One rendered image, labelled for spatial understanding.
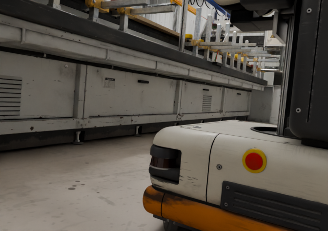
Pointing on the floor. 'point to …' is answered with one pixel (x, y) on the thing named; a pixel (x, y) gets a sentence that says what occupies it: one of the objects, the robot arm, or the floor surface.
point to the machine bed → (100, 91)
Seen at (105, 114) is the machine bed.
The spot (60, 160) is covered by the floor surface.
